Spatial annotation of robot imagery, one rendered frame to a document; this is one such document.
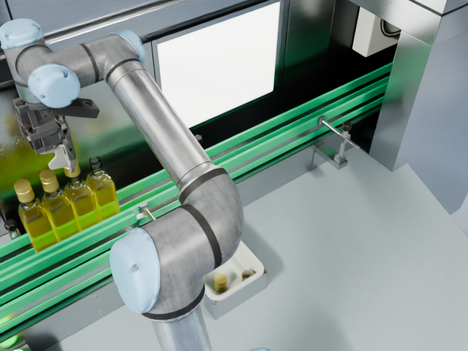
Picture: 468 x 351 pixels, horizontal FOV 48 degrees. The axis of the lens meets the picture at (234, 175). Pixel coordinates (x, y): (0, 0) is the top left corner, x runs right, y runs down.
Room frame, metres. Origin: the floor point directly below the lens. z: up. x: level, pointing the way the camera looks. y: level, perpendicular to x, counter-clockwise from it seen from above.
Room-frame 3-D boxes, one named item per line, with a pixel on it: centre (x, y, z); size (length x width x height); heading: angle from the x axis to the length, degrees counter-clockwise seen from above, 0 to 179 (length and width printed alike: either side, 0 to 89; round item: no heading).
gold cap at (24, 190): (0.81, 0.47, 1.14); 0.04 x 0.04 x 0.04
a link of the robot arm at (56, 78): (0.79, 0.32, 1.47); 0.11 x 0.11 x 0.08; 38
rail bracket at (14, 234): (0.84, 0.56, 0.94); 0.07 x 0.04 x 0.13; 37
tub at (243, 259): (0.85, 0.04, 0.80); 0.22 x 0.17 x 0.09; 37
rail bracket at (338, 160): (1.24, -0.32, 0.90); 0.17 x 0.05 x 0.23; 37
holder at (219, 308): (0.87, 0.06, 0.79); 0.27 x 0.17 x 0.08; 37
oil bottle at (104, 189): (0.91, 0.33, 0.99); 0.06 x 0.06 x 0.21; 36
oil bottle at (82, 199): (0.87, 0.38, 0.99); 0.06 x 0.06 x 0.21; 37
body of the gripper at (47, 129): (0.86, 0.40, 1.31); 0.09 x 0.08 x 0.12; 127
